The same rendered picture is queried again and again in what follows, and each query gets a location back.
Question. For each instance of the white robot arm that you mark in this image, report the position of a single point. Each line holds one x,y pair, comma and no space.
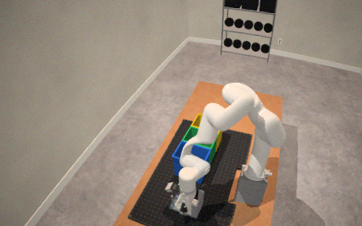
241,100

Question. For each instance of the yellow bin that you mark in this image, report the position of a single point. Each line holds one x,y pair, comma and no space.
196,124

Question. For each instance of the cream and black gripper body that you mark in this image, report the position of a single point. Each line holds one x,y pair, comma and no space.
187,199

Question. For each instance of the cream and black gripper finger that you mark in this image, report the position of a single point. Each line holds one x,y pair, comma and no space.
183,208

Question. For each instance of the green bin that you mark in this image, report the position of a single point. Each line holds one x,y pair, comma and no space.
192,132

